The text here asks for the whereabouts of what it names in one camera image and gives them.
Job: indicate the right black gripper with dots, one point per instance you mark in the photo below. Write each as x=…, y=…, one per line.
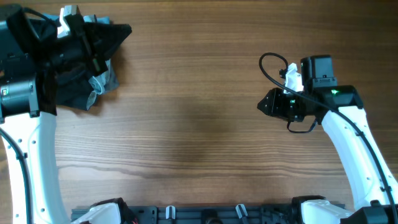
x=274, y=106

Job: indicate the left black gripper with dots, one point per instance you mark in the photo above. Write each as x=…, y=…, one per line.
x=78, y=27

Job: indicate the black polo shirt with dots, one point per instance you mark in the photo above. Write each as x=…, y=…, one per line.
x=50, y=61

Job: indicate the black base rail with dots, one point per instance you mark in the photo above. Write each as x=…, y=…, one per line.
x=267, y=213

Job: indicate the black folded garment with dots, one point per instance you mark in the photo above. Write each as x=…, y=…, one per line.
x=74, y=89

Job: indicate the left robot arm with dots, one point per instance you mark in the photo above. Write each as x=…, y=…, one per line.
x=30, y=150

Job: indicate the light blue crumpled garment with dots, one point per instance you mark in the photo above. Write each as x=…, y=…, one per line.
x=97, y=83

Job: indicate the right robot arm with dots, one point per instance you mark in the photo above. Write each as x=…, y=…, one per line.
x=311, y=89

